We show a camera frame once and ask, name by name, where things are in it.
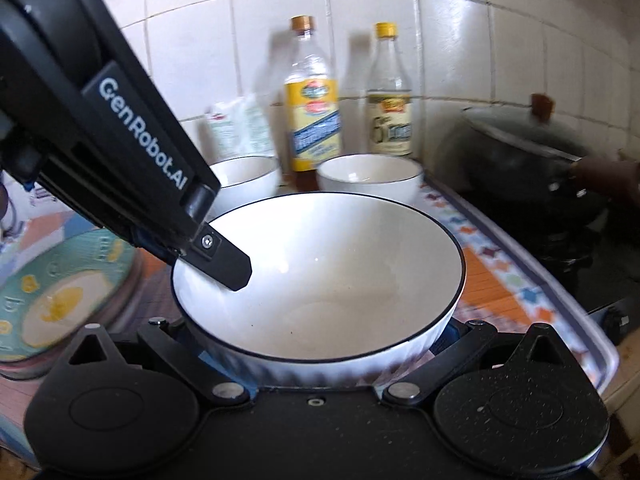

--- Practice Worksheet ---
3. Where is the teal fried egg plate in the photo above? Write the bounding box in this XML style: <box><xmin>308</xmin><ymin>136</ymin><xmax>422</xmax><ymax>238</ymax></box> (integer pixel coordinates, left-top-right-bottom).
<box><xmin>0</xmin><ymin>232</ymin><xmax>141</xmax><ymax>362</ymax></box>

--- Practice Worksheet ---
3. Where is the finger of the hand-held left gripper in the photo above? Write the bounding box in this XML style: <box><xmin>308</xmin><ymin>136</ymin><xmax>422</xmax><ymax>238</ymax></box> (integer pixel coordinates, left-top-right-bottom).
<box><xmin>174</xmin><ymin>222</ymin><xmax>252</xmax><ymax>292</ymax></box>
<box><xmin>130</xmin><ymin>228</ymin><xmax>177</xmax><ymax>267</ymax></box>

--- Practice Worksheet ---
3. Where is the clear vinegar bottle yellow cap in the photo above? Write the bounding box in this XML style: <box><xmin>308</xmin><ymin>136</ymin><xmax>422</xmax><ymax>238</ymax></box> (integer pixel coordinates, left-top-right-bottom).
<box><xmin>366</xmin><ymin>22</ymin><xmax>416</xmax><ymax>159</ymax></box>

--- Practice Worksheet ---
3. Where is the yellow label cooking wine bottle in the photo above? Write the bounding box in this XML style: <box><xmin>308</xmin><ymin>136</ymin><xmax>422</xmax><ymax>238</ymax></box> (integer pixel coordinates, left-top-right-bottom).
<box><xmin>283</xmin><ymin>15</ymin><xmax>344</xmax><ymax>187</ymax></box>

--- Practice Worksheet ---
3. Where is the white salt bag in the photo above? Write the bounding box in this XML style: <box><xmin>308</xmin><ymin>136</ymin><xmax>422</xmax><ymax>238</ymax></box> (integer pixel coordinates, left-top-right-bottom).
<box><xmin>204</xmin><ymin>96</ymin><xmax>275</xmax><ymax>161</ymax></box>

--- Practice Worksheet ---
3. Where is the colourful checked tablecloth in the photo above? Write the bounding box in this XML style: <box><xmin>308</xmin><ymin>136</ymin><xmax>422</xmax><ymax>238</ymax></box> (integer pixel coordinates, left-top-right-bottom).
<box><xmin>0</xmin><ymin>180</ymin><xmax>621</xmax><ymax>463</ymax></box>

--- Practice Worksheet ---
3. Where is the black pot with glass lid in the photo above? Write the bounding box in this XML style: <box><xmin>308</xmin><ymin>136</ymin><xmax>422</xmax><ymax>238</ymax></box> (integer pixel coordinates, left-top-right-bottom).
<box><xmin>439</xmin><ymin>107</ymin><xmax>640</xmax><ymax>243</ymax></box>

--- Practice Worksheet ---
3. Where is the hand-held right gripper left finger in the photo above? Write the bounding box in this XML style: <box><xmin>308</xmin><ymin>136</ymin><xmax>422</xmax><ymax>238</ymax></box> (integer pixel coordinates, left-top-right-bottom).
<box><xmin>67</xmin><ymin>317</ymin><xmax>251</xmax><ymax>407</ymax></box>

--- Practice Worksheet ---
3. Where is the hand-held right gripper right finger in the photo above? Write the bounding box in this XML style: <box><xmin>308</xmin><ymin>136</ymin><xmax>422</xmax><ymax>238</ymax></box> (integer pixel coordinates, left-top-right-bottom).
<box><xmin>382</xmin><ymin>317</ymin><xmax>573</xmax><ymax>406</ymax></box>

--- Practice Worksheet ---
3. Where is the white ribbed bowl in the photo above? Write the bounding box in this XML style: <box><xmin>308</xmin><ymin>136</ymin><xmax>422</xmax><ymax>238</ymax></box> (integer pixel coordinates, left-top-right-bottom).
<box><xmin>316</xmin><ymin>155</ymin><xmax>424</xmax><ymax>207</ymax></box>
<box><xmin>171</xmin><ymin>192</ymin><xmax>467</xmax><ymax>388</ymax></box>
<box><xmin>209</xmin><ymin>156</ymin><xmax>281</xmax><ymax>207</ymax></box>

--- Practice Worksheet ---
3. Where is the black gas stove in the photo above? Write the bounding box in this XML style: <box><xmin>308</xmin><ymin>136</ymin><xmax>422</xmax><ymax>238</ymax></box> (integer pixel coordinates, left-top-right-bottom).
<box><xmin>510</xmin><ymin>195</ymin><xmax>640</xmax><ymax>347</ymax></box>

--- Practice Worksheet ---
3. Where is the glass wok lid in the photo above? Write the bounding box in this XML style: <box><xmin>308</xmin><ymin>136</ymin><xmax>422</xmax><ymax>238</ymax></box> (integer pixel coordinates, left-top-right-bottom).
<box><xmin>461</xmin><ymin>92</ymin><xmax>585</xmax><ymax>162</ymax></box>

